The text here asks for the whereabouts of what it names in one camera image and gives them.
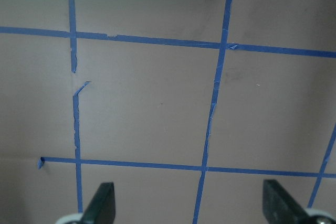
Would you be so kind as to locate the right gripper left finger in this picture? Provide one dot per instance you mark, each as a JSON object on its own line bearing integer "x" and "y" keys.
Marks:
{"x": 101, "y": 209}

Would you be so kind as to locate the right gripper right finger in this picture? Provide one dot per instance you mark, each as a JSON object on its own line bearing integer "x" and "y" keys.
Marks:
{"x": 279, "y": 206}

